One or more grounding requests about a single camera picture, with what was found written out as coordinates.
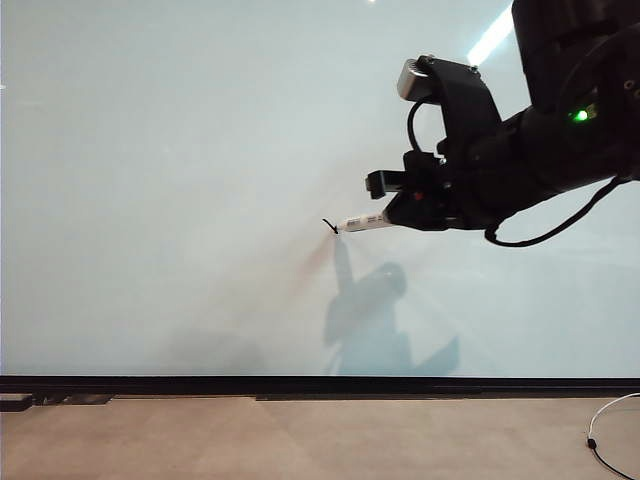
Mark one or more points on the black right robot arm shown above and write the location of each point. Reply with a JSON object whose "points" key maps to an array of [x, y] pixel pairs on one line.
{"points": [[575, 60]]}

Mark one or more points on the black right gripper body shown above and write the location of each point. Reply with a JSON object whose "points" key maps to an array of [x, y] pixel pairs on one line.
{"points": [[475, 180]]}

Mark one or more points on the white glass whiteboard black frame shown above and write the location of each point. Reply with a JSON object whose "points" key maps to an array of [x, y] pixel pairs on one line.
{"points": [[150, 200]]}

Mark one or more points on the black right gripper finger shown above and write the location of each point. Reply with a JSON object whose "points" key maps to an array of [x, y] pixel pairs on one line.
{"points": [[425, 212], [387, 182]]}

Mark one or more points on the white marker pen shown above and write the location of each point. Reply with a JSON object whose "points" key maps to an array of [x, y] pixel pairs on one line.
{"points": [[360, 221]]}

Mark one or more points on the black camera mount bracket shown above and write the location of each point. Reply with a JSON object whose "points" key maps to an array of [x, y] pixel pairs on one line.
{"points": [[465, 100]]}

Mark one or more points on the black stand foot block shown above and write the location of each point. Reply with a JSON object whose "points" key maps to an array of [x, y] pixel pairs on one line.
{"points": [[12, 402]]}

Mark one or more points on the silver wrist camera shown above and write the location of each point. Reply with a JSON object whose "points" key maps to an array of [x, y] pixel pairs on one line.
{"points": [[412, 82]]}

